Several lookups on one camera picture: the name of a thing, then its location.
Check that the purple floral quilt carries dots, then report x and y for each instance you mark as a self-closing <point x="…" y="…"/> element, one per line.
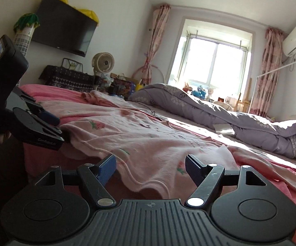
<point x="214" y="110"/>

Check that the wooden easel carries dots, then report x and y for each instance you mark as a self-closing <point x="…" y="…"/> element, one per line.
<point x="240" y="103"/>

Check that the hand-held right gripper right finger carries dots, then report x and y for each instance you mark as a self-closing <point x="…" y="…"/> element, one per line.
<point x="192" y="170"/>

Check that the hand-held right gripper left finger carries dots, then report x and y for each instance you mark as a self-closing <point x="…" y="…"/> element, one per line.
<point x="108" y="167"/>

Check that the black patterned cloth cabinet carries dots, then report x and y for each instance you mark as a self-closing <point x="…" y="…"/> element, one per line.
<point x="68" y="78"/>

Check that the pink floral curtain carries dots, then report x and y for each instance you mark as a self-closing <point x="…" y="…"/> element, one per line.
<point x="268" y="69"/>
<point x="158" y="30"/>

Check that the grey purple bed sheet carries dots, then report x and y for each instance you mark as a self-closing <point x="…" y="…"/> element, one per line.
<point x="189" y="125"/>

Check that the beige desk fan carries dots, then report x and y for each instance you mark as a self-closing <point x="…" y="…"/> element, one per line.
<point x="103" y="62"/>

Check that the artificial green plant white pot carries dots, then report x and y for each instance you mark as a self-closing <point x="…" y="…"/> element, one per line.
<point x="26" y="21"/>

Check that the pink towel blanket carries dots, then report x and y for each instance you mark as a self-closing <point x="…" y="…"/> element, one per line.
<point x="291" y="210"/>

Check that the window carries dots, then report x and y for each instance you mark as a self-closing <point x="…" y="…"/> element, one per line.
<point x="214" y="61"/>

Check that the white clothes rack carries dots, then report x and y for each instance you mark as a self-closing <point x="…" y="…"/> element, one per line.
<point x="273" y="70"/>

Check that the pink strawberry pajama top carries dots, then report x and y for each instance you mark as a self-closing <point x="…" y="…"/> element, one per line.
<point x="142" y="138"/>

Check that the black wall television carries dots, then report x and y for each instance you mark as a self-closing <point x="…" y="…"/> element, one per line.
<point x="63" y="25"/>

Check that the blue toy figure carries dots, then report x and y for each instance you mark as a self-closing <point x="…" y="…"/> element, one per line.
<point x="199" y="91"/>

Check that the pink strawberry pajama pants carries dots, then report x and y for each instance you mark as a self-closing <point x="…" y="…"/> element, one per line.
<point x="265" y="166"/>

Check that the orange toy figure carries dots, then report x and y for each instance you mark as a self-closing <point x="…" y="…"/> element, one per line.
<point x="187" y="88"/>

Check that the white bunny toy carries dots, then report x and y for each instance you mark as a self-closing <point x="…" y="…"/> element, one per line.
<point x="210" y="93"/>

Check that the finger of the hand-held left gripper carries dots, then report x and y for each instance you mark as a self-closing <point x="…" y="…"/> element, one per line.
<point x="52" y="130"/>
<point x="49" y="116"/>

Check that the pink white hula hoop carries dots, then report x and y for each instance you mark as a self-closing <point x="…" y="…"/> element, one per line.
<point x="149" y="65"/>

